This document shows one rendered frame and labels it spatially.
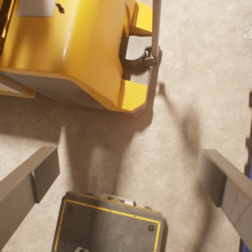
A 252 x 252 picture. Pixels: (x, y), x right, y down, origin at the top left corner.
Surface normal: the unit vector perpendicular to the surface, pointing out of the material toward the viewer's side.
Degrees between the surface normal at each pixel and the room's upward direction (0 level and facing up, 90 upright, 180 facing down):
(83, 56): 68
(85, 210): 0
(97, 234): 0
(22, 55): 0
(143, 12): 22
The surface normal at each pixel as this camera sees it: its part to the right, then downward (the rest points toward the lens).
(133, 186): -0.13, -0.13
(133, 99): 0.24, -0.07
